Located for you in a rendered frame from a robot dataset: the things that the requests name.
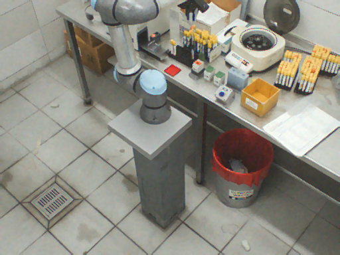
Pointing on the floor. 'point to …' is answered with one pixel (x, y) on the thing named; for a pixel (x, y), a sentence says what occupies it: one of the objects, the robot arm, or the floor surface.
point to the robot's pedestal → (163, 182)
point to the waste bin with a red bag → (232, 187)
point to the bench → (78, 17)
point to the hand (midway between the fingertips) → (192, 22)
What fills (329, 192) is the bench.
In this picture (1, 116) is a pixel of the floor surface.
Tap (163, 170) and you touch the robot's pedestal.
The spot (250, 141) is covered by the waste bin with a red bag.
